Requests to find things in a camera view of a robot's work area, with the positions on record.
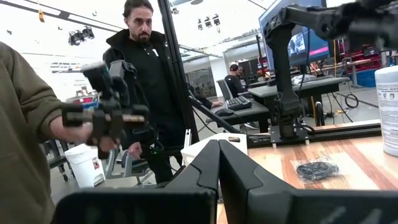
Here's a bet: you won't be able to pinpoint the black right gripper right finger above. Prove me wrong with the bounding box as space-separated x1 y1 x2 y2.
219 139 296 224

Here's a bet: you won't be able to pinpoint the blue screen monitor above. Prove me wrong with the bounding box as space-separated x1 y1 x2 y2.
258 0 331 72

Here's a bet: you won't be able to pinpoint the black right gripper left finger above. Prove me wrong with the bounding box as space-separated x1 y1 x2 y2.
164 139 221 193

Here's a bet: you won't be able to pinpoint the grey desk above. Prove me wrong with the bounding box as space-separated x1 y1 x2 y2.
248 75 351 101
203 98 272 134

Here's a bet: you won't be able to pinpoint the white trash bin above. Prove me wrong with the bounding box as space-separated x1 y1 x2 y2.
63 143 107 189

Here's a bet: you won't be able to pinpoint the black frame post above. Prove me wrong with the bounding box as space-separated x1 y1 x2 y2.
156 0 200 144

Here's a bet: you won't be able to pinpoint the black table frame rail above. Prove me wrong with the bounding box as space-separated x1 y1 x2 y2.
248 120 382 147

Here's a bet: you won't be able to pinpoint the person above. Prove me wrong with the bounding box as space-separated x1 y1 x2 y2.
223 63 247 99
238 65 250 91
0 41 121 224
102 0 200 185

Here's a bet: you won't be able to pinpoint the grey office chair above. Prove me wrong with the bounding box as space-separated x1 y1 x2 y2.
216 78 234 101

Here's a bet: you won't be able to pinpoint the black hand-held controller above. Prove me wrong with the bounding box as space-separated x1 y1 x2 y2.
61 59 150 147

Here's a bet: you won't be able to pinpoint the white wipes canister yellow stripe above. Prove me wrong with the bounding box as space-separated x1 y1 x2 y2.
374 65 398 157

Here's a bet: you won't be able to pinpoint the black computer mouse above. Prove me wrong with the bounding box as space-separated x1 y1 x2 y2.
215 108 235 118

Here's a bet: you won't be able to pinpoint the blue storage bin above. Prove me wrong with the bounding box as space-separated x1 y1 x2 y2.
355 68 379 89

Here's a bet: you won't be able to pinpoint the black ceiling spotlights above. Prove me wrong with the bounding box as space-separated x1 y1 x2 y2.
67 26 96 47

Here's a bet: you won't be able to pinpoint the black keyboard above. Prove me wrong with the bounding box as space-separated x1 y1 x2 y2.
224 95 253 112

